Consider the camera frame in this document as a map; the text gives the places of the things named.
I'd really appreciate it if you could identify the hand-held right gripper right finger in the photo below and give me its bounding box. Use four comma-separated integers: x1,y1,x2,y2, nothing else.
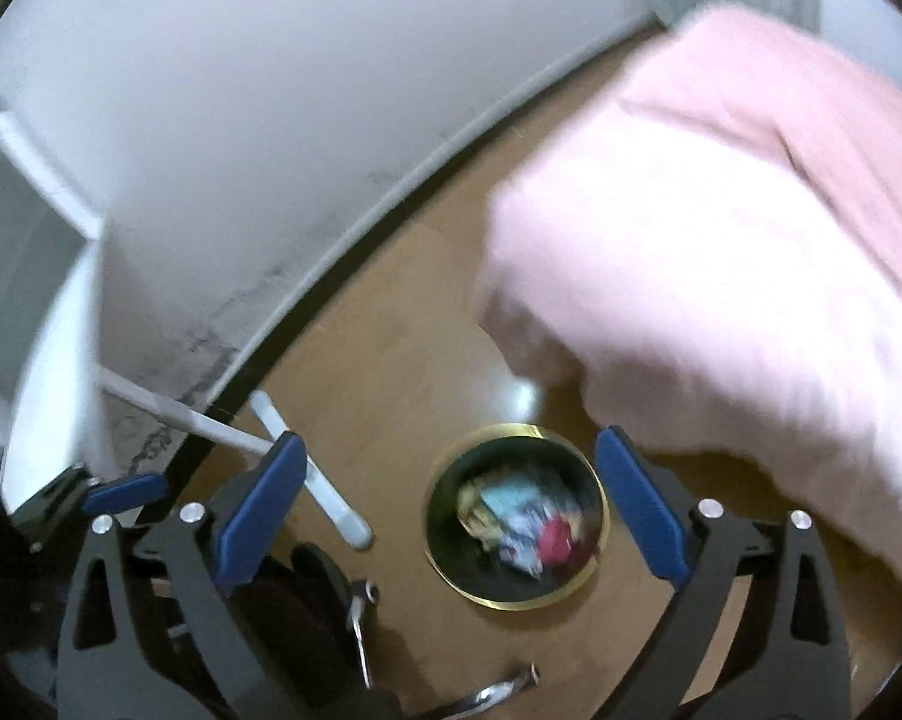
595,425,853,720

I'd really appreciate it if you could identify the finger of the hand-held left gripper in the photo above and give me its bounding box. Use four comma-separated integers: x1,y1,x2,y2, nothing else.
82,471,170,517

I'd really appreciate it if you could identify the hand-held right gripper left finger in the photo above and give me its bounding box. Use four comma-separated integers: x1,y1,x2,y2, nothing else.
55,430,309,720

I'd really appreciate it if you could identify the black bin with gold rim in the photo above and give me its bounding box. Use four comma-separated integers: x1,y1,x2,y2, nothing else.
423,424,611,611

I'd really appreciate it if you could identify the white plastic bar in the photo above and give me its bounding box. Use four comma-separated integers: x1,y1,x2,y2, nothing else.
250,390,374,553
97,373,273,460

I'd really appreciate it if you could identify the red crumpled wrapper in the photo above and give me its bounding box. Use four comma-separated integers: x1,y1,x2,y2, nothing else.
537,516,581,569

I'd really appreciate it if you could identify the white crumpled wrapper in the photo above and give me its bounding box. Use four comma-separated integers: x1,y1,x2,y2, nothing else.
496,521,546,580

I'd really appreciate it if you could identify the light blue crumpled paper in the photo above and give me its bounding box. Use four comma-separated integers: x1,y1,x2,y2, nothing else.
481,481,546,522

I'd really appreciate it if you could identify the chrome metal bar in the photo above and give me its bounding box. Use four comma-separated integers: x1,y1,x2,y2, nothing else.
344,577,381,691
436,664,542,719

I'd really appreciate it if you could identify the yellow crumpled wrapper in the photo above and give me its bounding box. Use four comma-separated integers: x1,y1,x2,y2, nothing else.
457,484,501,541

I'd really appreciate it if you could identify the pink blanket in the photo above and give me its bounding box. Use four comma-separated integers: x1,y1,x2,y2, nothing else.
477,4,902,578

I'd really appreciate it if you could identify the white door frame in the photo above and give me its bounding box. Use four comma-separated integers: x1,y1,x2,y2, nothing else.
0,90,109,485

